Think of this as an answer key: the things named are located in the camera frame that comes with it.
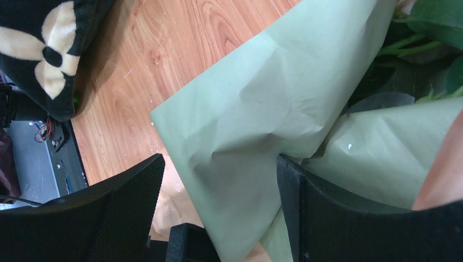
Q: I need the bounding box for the aluminium front frame rail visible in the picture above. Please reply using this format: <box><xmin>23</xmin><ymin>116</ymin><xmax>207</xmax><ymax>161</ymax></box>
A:
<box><xmin>6</xmin><ymin>121</ymin><xmax>60</xmax><ymax>203</ymax></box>

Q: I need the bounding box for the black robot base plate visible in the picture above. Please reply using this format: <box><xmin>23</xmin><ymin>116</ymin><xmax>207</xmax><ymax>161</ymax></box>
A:
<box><xmin>46</xmin><ymin>119</ymin><xmax>89</xmax><ymax>197</ymax></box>

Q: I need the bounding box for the black floral plush blanket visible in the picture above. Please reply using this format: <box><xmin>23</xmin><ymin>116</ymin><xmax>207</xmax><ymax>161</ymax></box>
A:
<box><xmin>1</xmin><ymin>1</ymin><xmax>114</xmax><ymax>121</ymax></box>

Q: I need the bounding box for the pink fake flower bouquet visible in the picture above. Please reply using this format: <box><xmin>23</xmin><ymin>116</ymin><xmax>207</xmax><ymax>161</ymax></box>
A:
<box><xmin>346</xmin><ymin>1</ymin><xmax>462</xmax><ymax>112</ymax></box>

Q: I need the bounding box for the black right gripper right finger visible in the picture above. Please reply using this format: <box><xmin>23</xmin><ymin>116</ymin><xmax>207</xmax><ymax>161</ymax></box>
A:
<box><xmin>277</xmin><ymin>154</ymin><xmax>462</xmax><ymax>261</ymax></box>

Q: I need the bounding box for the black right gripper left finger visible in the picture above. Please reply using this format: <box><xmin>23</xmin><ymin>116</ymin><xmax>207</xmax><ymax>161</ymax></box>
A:
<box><xmin>1</xmin><ymin>154</ymin><xmax>165</xmax><ymax>261</ymax></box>

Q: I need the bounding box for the green and peach wrapping paper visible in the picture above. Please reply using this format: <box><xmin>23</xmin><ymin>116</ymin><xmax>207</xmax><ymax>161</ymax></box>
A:
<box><xmin>151</xmin><ymin>1</ymin><xmax>462</xmax><ymax>261</ymax></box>

